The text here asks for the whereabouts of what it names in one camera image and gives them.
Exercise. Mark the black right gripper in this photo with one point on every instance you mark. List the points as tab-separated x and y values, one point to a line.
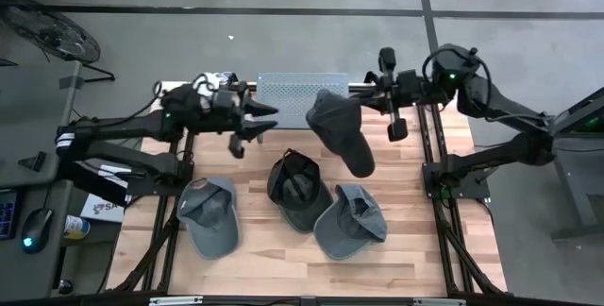
406	89

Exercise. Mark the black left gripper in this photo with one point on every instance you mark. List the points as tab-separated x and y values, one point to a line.
226	107

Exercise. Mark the black baseball cap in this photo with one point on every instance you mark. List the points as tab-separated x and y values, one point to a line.
302	214
340	131

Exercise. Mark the grey-blue baseball cap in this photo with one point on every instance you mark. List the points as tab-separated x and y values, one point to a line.
212	240
340	242

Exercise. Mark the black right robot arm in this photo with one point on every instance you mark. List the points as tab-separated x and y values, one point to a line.
500	103

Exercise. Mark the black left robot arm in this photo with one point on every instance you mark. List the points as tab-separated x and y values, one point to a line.
118	129

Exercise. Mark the grey perforated metal rack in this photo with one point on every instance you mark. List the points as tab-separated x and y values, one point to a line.
292	93

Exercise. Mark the white paper sheet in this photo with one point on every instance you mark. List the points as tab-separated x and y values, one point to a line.
113	170

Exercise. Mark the white printed cardboard box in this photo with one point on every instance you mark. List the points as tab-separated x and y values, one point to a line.
101	211

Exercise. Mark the white and yellow can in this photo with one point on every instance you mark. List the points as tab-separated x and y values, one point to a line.
76	227

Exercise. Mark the grey metal stand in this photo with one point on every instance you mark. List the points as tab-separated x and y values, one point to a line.
573	178

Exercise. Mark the black floor fan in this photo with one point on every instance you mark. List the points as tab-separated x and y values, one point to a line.
52	32

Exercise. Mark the grey desk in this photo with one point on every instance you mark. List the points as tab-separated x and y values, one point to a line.
28	117

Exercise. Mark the computer with green lights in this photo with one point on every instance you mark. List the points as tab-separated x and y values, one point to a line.
593	123

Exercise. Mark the black computer mouse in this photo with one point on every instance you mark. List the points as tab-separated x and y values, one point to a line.
37	228

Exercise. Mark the black round knob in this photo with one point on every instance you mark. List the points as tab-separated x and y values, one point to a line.
65	287

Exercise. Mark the keypad with lit keys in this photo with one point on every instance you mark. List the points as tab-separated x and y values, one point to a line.
7	214

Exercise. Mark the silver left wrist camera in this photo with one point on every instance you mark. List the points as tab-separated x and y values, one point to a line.
207	86

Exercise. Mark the silver frame bracket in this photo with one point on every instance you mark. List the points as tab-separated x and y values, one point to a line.
174	300
439	302

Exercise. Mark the black wedge bracket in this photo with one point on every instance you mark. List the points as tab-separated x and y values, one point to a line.
33	162

